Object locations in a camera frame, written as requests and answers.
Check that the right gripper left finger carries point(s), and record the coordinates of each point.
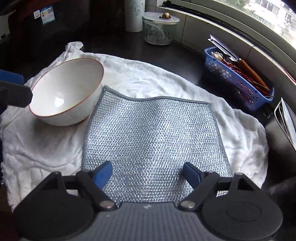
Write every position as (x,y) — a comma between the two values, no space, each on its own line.
(91,186)

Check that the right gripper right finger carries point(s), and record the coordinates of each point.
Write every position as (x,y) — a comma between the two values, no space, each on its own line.
(204,186)

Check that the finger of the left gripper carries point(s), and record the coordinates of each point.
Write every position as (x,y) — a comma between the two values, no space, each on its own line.
(13,90)

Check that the white ceramic bowl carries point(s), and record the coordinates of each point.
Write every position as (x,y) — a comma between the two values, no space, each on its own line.
(68,93)

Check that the silver mesh dish cloth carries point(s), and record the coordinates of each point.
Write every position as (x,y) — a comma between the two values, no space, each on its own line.
(148,140)

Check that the red rice cooker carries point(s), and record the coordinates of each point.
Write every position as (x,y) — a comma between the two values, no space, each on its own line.
(42,19)

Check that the blue plastic basket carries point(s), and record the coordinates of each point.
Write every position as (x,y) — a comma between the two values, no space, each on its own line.
(250,97)

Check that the orange carrot in basket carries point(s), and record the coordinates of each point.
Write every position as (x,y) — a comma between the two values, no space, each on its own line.
(251,73)

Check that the silver foil packet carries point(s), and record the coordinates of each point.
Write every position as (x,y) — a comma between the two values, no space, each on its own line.
(231,55)

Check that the white paper towel roll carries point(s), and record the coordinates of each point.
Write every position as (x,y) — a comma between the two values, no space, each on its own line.
(134,10)

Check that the glass jar with lid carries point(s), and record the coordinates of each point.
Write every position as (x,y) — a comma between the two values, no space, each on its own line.
(158,31)

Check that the walnut on jar lid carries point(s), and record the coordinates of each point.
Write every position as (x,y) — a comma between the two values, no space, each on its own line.
(166,16)

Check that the white wire dish rack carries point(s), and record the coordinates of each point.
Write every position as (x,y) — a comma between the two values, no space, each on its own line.
(285,117)

